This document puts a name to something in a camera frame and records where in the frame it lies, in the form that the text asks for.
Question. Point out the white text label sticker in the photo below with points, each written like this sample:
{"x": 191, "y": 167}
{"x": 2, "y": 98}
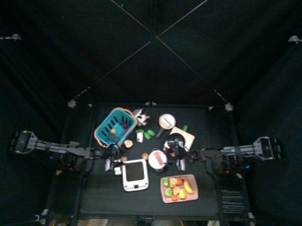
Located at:
{"x": 232, "y": 201}

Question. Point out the toy apple half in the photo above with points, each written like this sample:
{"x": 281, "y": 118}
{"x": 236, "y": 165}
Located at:
{"x": 129, "y": 143}

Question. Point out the white toy frying pan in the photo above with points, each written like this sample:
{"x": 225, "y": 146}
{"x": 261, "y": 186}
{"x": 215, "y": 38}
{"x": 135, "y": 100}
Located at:
{"x": 167, "y": 121}

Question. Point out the yellow toy banana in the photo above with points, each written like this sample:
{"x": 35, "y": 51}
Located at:
{"x": 189, "y": 186}

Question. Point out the black toy bowl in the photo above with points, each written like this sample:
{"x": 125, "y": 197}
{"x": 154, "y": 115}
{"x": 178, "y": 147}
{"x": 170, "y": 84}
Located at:
{"x": 175, "y": 137}

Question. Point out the blue basket with orange rim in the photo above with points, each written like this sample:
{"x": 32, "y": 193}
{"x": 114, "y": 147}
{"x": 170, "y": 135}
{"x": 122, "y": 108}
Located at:
{"x": 106, "y": 129}

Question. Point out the brown toy egg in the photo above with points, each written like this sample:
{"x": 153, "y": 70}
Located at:
{"x": 145, "y": 156}

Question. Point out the dark grey toy block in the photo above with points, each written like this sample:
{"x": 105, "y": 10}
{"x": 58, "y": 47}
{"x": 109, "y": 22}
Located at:
{"x": 114, "y": 138}

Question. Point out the orange toy fruit half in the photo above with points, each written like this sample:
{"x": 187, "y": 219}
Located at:
{"x": 175, "y": 190}
{"x": 173, "y": 182}

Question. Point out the yellow toy food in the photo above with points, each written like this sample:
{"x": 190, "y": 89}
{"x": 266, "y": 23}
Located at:
{"x": 113, "y": 131}

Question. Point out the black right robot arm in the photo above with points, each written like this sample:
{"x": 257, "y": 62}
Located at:
{"x": 244, "y": 150}

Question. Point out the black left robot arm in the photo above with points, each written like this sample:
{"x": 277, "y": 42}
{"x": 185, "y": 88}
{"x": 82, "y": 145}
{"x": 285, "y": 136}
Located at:
{"x": 47, "y": 145}

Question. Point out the black and white cow toy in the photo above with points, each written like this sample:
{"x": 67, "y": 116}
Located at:
{"x": 142, "y": 115}

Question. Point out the purple toy food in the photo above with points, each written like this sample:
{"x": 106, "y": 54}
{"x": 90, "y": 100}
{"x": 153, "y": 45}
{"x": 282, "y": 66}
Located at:
{"x": 125, "y": 125}

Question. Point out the white and green toy leek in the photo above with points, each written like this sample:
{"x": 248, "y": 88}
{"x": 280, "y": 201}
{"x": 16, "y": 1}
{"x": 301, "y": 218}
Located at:
{"x": 139, "y": 136}

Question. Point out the metal frame clamp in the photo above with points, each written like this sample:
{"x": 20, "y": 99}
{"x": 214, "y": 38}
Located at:
{"x": 71, "y": 103}
{"x": 229, "y": 106}
{"x": 15, "y": 37}
{"x": 150, "y": 103}
{"x": 294, "y": 39}

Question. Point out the green toy leaf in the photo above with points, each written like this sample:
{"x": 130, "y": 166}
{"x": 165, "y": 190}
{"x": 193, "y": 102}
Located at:
{"x": 149, "y": 134}

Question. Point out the white toy kitchen scale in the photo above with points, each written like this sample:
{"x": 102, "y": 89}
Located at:
{"x": 135, "y": 175}

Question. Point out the pink plastic tray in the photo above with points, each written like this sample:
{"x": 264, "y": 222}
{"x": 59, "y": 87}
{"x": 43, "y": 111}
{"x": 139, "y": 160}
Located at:
{"x": 193, "y": 197}

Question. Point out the wooden cutting board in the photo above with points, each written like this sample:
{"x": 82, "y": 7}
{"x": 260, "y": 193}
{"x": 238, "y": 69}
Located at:
{"x": 187, "y": 136}

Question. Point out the white pot with red content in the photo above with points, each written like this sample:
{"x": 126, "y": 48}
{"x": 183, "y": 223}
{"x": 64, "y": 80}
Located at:
{"x": 158, "y": 159}

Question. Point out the orange toy carrot piece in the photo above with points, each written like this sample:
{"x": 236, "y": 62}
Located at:
{"x": 179, "y": 181}

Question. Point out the yellow toy fruit piece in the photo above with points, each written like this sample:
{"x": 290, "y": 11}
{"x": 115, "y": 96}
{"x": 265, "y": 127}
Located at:
{"x": 183, "y": 194}

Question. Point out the small green toy vegetable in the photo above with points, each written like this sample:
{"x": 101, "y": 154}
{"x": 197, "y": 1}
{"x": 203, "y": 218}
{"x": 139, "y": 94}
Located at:
{"x": 185, "y": 128}

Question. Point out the green toy vegetable piece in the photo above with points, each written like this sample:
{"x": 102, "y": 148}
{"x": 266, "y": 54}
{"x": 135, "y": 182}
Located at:
{"x": 169, "y": 192}
{"x": 166, "y": 181}

